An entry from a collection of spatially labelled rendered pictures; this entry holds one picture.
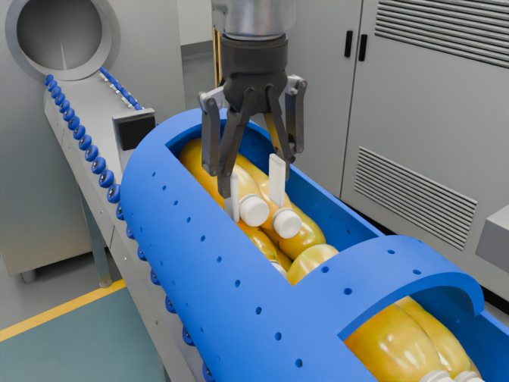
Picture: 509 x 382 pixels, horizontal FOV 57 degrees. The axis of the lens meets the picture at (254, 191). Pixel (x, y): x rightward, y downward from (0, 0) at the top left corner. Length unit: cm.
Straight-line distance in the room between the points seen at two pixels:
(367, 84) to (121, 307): 152
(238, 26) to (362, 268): 26
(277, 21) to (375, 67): 179
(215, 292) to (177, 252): 10
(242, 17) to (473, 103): 160
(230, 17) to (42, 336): 184
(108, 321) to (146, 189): 151
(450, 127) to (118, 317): 161
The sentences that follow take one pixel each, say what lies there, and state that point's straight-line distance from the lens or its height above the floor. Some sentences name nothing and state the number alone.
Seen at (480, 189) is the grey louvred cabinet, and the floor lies 52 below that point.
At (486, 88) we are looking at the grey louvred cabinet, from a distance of 198.
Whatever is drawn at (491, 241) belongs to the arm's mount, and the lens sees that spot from 86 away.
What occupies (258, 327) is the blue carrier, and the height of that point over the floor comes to 118.
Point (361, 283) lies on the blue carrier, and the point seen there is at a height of 123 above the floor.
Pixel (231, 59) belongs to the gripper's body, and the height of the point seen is 137.
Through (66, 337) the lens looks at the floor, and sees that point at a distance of 214.
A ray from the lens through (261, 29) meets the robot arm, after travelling 49.
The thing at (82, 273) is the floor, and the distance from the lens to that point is 242.
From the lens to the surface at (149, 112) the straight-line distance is 118.
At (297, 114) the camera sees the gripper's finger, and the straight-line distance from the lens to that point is 59.
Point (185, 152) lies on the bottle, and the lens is 75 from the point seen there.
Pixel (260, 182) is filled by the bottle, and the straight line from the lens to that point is 72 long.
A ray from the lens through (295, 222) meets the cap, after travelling 68.
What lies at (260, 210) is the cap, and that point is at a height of 116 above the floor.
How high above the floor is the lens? 151
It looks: 32 degrees down
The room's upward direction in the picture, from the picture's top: straight up
